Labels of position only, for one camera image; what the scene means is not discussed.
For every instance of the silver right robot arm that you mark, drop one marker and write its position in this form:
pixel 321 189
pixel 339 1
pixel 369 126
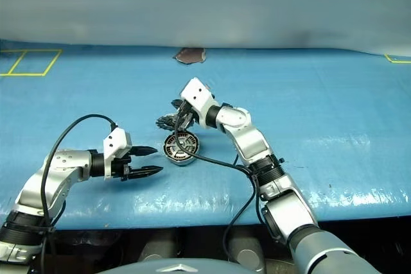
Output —
pixel 250 142

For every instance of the yellow tape corner marking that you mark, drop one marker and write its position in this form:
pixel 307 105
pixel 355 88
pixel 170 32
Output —
pixel 401 61

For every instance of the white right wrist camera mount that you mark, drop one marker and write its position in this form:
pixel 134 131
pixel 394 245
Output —
pixel 199 92

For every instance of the pale backdrop sheet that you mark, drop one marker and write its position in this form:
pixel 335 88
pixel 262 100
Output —
pixel 205 4

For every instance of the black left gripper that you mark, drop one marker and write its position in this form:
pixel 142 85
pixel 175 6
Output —
pixel 123 169

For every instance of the grey rounded cylinder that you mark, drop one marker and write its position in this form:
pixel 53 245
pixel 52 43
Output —
pixel 245 251
pixel 157 248

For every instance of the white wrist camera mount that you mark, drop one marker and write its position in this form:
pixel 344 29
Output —
pixel 199 92
pixel 117 140

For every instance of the blue plastic table cover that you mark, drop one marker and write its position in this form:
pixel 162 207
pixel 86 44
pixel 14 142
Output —
pixel 321 110

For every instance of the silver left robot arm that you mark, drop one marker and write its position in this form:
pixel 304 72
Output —
pixel 64 165

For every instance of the brown torn patch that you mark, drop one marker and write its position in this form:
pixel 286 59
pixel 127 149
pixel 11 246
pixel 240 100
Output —
pixel 189 56

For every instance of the blue-grey dome with emblem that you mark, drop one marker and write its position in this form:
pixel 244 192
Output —
pixel 176 267

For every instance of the silver finned rotor disc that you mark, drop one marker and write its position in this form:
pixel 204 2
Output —
pixel 165 122

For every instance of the yellow tape double square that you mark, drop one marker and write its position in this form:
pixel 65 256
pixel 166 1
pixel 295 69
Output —
pixel 52 62

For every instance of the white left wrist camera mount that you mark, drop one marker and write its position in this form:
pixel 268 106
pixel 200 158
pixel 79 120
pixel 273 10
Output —
pixel 117 140

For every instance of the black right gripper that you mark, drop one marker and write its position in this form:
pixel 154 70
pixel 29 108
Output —
pixel 189 113

